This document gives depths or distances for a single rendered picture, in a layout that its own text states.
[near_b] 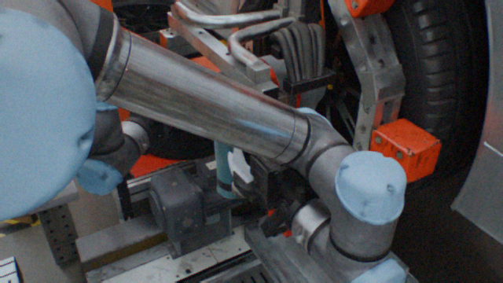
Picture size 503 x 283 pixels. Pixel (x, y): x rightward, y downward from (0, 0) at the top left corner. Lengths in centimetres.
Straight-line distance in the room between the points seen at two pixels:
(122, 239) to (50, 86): 141
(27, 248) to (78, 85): 169
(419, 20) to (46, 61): 64
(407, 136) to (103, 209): 146
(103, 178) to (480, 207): 64
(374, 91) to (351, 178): 31
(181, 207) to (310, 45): 77
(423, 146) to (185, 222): 84
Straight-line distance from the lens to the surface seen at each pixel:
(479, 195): 84
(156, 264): 162
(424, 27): 80
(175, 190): 138
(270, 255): 153
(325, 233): 59
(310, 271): 139
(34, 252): 191
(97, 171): 79
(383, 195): 48
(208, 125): 48
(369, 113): 80
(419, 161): 78
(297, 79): 72
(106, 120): 76
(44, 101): 27
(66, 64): 27
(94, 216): 197
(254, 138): 51
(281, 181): 65
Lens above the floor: 131
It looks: 35 degrees down
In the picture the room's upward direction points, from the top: straight up
